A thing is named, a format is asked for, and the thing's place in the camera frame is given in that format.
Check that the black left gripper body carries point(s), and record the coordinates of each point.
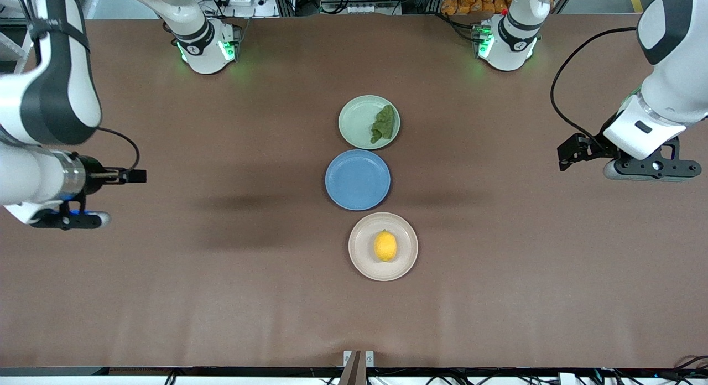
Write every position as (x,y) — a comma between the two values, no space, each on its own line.
(593,147)

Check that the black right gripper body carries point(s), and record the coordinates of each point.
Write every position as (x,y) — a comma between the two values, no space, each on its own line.
(94,172)

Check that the green lettuce leaf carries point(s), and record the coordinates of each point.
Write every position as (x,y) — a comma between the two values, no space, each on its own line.
(384,125)

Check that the yellow lemon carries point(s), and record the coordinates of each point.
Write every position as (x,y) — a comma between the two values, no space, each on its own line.
(385,246)

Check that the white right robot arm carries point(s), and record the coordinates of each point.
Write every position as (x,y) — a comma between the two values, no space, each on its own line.
(55,97)

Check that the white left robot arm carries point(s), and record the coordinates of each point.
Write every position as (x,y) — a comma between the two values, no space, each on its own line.
(669,86)

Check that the orange snack packets pile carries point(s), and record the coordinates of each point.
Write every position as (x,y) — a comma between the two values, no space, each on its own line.
(470,0)

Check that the blue round plate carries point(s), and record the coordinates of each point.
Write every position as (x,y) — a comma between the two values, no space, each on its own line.
(357,180)

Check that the pale green round plate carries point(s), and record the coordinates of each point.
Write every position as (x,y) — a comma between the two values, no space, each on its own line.
(357,119)

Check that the small white box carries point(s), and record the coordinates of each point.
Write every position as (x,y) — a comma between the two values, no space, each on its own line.
(567,379)

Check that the beige round plate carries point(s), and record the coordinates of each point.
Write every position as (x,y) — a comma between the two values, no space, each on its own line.
(359,263)

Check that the aluminium frame rail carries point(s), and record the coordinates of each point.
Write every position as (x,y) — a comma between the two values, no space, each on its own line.
(14,50)

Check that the grey metal bracket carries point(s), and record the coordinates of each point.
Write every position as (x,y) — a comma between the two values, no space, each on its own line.
(369,358)

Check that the brown camera post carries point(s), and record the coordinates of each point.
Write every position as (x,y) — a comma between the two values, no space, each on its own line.
(353,374)

